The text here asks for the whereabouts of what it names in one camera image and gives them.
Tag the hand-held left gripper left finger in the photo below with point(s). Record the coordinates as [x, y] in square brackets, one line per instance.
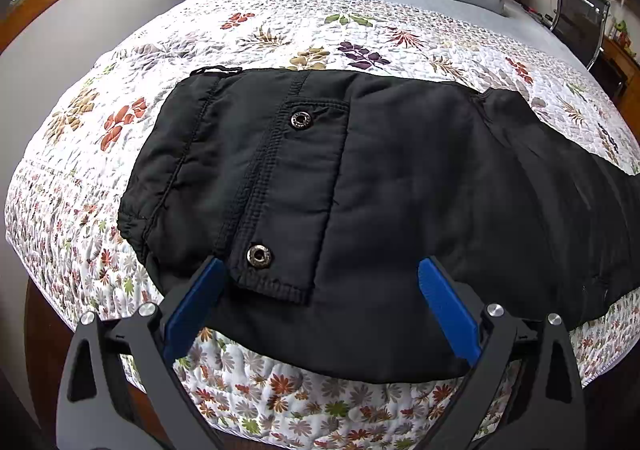
[195, 310]

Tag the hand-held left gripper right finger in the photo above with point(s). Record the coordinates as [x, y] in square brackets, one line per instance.
[447, 310]

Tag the black pants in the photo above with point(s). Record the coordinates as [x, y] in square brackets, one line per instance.
[400, 190]

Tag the wooden desk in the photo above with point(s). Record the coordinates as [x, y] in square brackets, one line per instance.
[622, 65]

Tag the floral quilted bedspread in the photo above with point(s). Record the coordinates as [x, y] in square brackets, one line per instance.
[300, 25]

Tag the black office chair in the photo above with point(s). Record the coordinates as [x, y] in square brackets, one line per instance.
[575, 15]

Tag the green toy figure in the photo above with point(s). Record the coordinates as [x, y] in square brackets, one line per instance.
[621, 32]

